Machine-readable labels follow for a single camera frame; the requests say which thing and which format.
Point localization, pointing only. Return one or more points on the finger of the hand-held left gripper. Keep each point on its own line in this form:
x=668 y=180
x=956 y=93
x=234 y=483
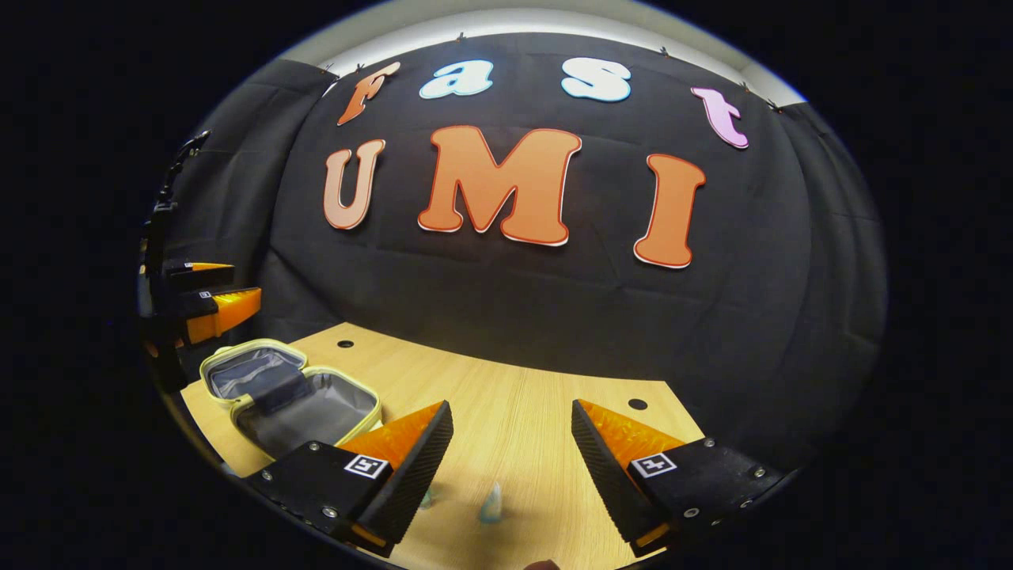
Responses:
x=210 y=277
x=199 y=305

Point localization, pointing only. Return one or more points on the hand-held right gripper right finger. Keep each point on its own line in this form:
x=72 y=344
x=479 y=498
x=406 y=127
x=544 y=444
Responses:
x=609 y=483

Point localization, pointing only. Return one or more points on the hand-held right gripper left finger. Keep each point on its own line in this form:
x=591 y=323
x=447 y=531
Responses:
x=415 y=483

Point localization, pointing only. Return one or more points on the blue clear bottle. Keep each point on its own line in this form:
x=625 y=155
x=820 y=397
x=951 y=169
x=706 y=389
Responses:
x=427 y=499

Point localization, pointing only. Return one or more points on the blue and white tube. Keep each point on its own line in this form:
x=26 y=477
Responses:
x=491 y=507

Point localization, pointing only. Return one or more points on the pale yellow small suitcase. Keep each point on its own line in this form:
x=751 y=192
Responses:
x=316 y=408

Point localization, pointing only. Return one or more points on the black backdrop cloth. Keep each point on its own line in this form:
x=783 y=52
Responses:
x=514 y=301

